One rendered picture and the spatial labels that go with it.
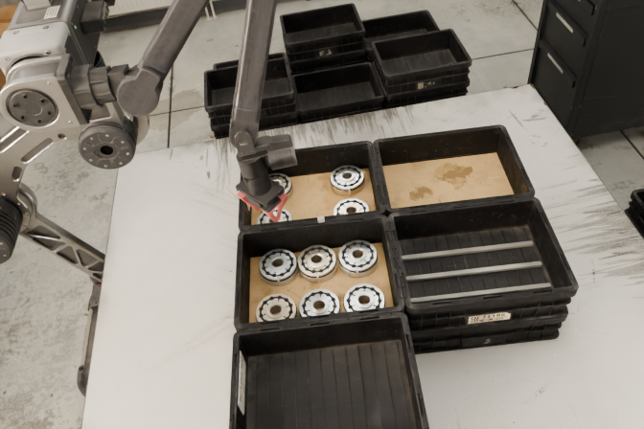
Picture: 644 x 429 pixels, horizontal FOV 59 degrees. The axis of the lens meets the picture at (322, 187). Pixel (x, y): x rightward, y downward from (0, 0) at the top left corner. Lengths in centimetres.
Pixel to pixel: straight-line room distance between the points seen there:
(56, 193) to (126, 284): 161
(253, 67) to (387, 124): 107
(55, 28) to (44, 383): 169
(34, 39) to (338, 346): 94
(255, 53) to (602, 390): 112
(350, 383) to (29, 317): 183
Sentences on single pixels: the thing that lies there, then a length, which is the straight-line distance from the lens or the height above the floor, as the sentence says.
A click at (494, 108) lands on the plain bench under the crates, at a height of 70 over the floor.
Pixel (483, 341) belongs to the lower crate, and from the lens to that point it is 155.
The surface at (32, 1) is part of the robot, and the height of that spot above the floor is 155.
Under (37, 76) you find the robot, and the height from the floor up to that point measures 151.
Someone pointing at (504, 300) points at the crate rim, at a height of 93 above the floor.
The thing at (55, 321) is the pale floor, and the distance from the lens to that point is 282.
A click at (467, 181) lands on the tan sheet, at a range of 176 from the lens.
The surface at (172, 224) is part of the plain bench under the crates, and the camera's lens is 194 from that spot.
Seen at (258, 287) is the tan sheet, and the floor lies 83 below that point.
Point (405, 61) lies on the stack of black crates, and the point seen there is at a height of 49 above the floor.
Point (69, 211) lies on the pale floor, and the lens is 325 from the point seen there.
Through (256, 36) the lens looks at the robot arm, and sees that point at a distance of 114.
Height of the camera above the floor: 207
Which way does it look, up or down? 46 degrees down
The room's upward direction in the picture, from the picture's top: 8 degrees counter-clockwise
